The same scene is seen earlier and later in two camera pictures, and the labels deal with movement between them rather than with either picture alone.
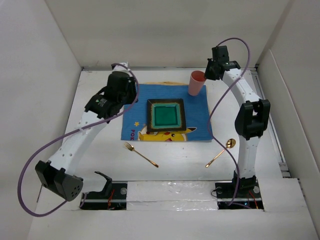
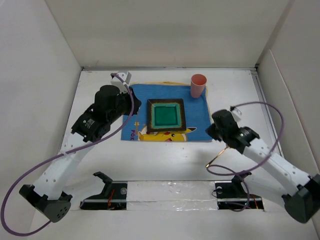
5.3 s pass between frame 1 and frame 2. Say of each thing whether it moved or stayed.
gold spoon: stayed
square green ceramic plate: stayed
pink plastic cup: moved
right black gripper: moved
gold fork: moved
